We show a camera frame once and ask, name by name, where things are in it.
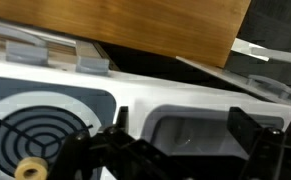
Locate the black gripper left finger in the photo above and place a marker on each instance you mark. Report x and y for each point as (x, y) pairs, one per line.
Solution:
(125, 156)

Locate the grey stove knob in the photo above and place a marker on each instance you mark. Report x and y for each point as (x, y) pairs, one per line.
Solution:
(92, 65)

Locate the wooden toy utensil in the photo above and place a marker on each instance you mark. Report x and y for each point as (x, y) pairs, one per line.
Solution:
(31, 168)

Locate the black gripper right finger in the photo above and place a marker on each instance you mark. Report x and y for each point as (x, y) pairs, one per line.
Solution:
(275, 156)

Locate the toy kitchen play set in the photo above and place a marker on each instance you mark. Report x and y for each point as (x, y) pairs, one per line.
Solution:
(131, 90)

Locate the grey toy sink basin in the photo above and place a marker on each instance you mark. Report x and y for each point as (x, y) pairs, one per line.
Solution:
(198, 130)

